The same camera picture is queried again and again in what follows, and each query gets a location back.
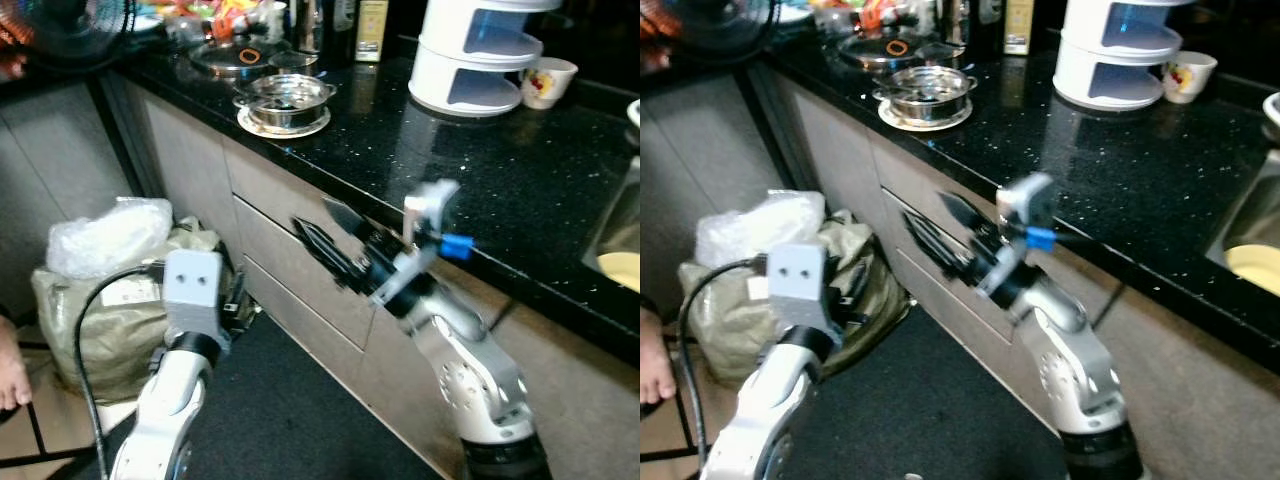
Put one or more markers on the olive green woven sack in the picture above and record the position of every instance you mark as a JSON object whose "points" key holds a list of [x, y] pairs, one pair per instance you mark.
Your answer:
{"points": [[735, 320], [110, 330]]}

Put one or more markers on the steel kitchen sink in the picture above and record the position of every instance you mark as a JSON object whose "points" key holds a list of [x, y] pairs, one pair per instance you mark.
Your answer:
{"points": [[1250, 205]]}

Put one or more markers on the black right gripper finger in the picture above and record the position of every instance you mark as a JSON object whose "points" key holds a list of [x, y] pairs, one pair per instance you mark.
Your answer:
{"points": [[940, 245], [352, 222], [965, 216], [328, 250]]}

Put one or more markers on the colourful snack packets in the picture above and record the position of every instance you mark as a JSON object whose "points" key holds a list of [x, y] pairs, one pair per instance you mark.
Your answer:
{"points": [[215, 15], [865, 12]]}

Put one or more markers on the white cup with print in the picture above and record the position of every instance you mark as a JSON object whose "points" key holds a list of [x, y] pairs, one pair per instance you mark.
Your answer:
{"points": [[548, 82], [1188, 76]]}

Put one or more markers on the cream round plate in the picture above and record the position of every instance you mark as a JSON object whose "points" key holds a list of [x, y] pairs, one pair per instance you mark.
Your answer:
{"points": [[250, 125], [892, 118]]}

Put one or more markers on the yellow bowl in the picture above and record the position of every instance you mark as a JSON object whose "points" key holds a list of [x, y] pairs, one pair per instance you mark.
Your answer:
{"points": [[622, 270], [1255, 268]]}

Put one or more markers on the white bowl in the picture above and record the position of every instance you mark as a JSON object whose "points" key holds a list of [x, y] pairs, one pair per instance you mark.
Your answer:
{"points": [[635, 113], [1273, 108]]}

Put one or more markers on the white tiered storage rack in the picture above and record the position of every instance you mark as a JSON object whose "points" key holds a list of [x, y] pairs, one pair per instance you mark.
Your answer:
{"points": [[440, 70], [1085, 65]]}

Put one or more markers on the small metal mesh strainer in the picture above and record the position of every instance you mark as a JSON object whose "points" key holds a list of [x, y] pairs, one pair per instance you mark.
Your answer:
{"points": [[295, 62], [935, 55]]}

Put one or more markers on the clear white plastic bag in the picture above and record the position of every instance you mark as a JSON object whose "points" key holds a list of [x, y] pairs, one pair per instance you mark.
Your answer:
{"points": [[755, 230], [105, 240]]}

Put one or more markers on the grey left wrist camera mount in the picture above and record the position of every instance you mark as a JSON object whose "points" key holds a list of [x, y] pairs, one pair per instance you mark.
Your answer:
{"points": [[192, 290], [798, 285]]}

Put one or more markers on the yellow carton box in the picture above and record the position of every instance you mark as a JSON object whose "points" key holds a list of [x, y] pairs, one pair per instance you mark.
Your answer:
{"points": [[1019, 27], [371, 30]]}

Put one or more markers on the black floor mat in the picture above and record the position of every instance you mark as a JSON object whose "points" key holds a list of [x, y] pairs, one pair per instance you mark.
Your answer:
{"points": [[920, 410], [290, 410]]}

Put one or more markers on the shiny steel flask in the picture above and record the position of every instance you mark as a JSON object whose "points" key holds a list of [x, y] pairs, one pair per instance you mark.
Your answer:
{"points": [[965, 20], [320, 25]]}

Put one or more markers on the stainless steel pot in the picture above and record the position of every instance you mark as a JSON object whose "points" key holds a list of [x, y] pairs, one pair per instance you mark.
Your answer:
{"points": [[285, 100], [925, 92]]}

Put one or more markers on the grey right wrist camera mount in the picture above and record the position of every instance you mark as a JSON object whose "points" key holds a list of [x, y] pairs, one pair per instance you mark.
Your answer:
{"points": [[1030, 203], [430, 210]]}

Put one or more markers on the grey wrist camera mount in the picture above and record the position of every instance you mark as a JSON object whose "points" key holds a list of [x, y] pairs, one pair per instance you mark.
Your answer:
{"points": [[1030, 203], [192, 290], [798, 285], [430, 210]]}

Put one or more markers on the person's bare leg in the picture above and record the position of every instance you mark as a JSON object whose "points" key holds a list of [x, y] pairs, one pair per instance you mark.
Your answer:
{"points": [[10, 365], [655, 360]]}

